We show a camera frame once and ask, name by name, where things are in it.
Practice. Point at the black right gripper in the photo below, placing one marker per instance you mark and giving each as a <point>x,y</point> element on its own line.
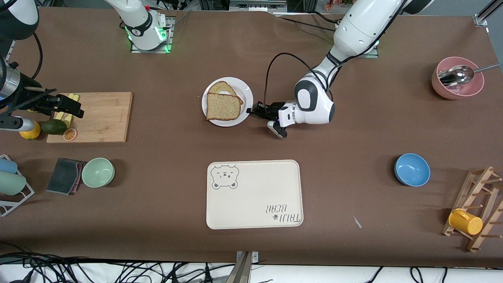
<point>26,95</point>

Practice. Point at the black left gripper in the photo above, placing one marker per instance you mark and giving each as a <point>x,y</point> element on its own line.
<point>272,109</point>

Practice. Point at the white round plate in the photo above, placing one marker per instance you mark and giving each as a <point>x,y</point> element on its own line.
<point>245,92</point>

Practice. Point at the plain brown bread slice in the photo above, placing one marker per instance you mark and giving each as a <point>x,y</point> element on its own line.
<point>223,107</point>

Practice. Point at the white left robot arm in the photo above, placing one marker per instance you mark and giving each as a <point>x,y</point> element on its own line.
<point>365,27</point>

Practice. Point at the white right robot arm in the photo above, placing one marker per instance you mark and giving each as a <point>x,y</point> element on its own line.
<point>143,27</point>

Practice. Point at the dark green avocado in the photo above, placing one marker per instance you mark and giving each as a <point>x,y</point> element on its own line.
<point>54,126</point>

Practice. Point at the orange slice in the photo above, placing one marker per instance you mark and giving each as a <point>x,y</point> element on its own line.
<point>70,134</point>

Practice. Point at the wooden cutting board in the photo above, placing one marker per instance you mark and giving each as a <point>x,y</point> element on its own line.
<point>106,118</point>

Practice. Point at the fried egg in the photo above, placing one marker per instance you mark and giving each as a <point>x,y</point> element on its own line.
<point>224,92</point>

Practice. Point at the bread slice under egg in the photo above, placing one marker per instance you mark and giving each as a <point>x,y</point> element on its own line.
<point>222,86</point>

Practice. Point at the lemon lower left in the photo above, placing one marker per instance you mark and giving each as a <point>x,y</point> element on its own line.
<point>31,134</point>

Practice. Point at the dark grey folded cloth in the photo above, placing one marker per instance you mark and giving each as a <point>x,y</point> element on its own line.
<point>63,176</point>

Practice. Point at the pale green bowl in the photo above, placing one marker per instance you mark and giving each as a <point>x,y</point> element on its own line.
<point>98,173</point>

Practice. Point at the light blue cup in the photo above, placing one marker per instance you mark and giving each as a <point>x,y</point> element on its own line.
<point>7,166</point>

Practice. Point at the cream bear print tray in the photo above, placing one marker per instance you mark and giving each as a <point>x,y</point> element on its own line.
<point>255,200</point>

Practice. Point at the pale green cup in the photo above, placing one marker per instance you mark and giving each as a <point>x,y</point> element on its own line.
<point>11,184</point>

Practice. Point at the small grey tape scrap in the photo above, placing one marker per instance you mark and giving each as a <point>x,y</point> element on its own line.
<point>357,222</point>

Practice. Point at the blue bowl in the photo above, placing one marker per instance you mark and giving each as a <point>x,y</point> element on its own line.
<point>412,169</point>

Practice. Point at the pink bowl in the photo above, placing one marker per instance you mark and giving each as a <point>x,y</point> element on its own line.
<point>458,92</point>

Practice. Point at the metal ladle spoon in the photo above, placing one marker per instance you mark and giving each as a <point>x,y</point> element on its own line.
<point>456,74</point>

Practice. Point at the wooden mug rack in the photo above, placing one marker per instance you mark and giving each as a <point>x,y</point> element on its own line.
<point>477,184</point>

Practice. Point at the yellow mug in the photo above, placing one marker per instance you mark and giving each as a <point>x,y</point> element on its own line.
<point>465,222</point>

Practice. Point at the aluminium corner profile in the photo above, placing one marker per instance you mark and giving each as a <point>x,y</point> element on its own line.
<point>485,15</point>

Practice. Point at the grey metal frame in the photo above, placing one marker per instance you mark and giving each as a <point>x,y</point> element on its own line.
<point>257,6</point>

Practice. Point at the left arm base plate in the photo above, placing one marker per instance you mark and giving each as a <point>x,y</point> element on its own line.
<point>373,56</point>

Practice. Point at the metal table clamp bracket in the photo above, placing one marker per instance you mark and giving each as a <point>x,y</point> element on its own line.
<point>243,269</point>

